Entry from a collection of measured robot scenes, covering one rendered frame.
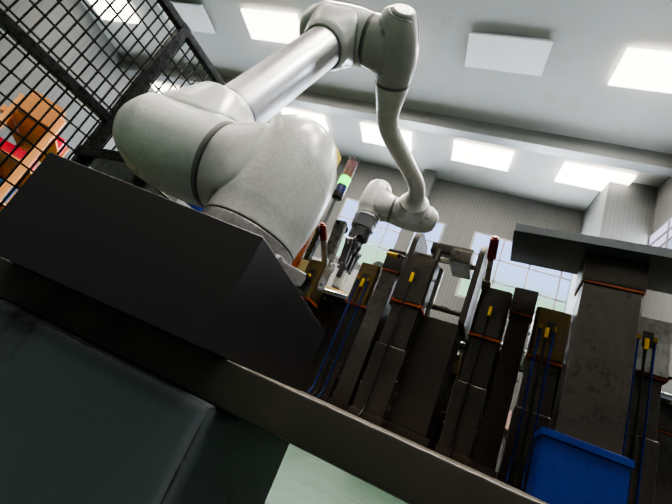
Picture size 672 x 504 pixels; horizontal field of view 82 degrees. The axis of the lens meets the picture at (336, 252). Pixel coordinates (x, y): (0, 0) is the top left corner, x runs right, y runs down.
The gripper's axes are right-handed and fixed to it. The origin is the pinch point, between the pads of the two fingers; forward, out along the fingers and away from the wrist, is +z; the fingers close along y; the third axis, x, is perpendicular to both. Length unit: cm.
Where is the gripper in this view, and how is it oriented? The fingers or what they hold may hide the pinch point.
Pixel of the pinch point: (339, 279)
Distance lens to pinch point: 133.1
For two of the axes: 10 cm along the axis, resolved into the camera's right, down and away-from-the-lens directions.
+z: -3.9, 8.6, -3.4
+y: 3.1, 4.7, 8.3
